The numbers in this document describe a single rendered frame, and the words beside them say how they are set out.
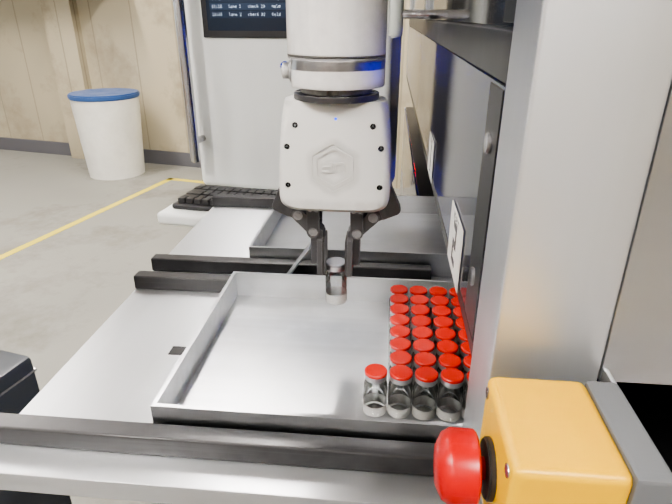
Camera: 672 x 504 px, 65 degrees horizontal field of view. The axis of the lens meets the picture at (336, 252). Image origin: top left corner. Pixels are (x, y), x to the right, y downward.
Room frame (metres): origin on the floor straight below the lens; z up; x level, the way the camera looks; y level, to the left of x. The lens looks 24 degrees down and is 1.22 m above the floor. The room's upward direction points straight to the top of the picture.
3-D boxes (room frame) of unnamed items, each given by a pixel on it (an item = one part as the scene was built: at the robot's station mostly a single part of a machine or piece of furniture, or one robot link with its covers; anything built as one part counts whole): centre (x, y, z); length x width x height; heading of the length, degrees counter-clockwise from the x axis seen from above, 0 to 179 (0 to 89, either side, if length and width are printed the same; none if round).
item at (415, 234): (0.81, -0.06, 0.90); 0.34 x 0.26 x 0.04; 84
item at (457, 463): (0.21, -0.07, 0.99); 0.04 x 0.04 x 0.04; 84
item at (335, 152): (0.48, 0.00, 1.11); 0.10 x 0.07 x 0.11; 85
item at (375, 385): (0.39, -0.04, 0.90); 0.02 x 0.02 x 0.05
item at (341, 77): (0.48, 0.00, 1.17); 0.09 x 0.08 x 0.03; 85
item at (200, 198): (1.19, 0.17, 0.82); 0.40 x 0.14 x 0.02; 77
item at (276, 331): (0.47, -0.02, 0.90); 0.34 x 0.26 x 0.04; 84
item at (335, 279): (0.48, 0.00, 0.97); 0.02 x 0.02 x 0.04
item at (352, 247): (0.48, -0.03, 1.01); 0.03 x 0.03 x 0.07; 85
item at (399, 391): (0.46, -0.07, 0.90); 0.18 x 0.02 x 0.05; 174
